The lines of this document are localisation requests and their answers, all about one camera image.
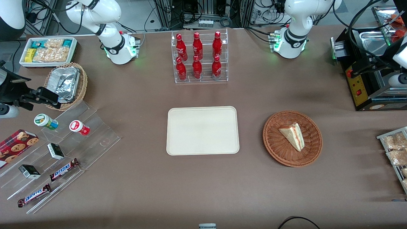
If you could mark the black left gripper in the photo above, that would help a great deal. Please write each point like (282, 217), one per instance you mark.
(377, 61)

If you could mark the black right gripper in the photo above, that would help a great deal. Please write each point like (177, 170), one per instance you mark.
(12, 91)

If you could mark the triangular sandwich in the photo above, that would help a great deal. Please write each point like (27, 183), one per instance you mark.
(294, 136)

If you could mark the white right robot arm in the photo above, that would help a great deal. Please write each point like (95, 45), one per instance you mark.
(114, 41)

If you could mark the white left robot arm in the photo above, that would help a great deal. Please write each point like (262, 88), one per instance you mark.
(292, 19)

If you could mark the light tan wicker basket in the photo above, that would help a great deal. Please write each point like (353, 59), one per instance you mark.
(82, 87)

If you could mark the brown round wicker basket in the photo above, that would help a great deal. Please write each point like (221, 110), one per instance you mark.
(281, 149)

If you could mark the cream plastic tray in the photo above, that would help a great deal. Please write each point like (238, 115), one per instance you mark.
(203, 131)

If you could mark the stainless steel pan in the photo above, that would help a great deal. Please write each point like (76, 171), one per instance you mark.
(380, 81)
(372, 43)

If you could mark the green lidded cup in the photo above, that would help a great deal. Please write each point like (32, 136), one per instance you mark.
(44, 121)

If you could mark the stacked aluminium foil containers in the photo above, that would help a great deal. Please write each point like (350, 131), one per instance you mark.
(65, 83)

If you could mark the black food warmer machine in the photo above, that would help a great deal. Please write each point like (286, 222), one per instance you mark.
(359, 92)

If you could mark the red lidded cup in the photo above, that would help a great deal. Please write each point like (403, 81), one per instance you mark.
(78, 127)

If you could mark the large clear cracker bag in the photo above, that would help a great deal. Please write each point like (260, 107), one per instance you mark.
(52, 54)

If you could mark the white rectangular snack bin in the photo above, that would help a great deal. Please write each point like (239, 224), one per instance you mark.
(23, 62)

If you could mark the yellow snack packet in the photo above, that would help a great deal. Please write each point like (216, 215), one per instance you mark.
(30, 55)

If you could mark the red sausage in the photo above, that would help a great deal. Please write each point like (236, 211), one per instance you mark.
(401, 35)

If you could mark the small black box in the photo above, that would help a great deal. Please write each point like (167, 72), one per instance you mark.
(29, 171)
(56, 151)

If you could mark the small clear cracker bag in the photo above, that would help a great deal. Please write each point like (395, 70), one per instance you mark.
(54, 44)

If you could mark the teal snack packet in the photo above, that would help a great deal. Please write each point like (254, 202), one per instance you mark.
(67, 43)
(37, 44)

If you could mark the red cookie box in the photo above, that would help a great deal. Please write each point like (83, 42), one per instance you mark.
(16, 148)

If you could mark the clear acrylic stepped display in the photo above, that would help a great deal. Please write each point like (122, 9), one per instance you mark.
(95, 140)

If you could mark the orange fried food piece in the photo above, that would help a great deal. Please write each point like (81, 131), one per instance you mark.
(397, 18)

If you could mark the brown Snickers bar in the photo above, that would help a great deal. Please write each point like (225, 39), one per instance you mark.
(34, 195)
(63, 170)

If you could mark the clear bag of snacks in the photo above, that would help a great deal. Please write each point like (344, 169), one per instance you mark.
(404, 172)
(405, 183)
(394, 141)
(397, 157)

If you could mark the red soda bottle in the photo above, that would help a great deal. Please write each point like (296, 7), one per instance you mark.
(216, 68)
(217, 46)
(197, 47)
(181, 70)
(197, 68)
(181, 47)

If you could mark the clear acrylic bottle rack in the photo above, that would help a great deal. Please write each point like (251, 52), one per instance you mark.
(205, 81)

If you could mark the white power strip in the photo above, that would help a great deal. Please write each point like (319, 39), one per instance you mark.
(205, 23)

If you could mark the grey white small device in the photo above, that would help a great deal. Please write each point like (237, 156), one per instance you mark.
(207, 226)

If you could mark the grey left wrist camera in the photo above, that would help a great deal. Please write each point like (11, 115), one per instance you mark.
(398, 80)

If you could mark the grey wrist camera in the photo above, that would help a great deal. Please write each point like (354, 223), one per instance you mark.
(398, 80)
(8, 111)

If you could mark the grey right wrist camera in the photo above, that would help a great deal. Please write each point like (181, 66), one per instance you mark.
(8, 111)

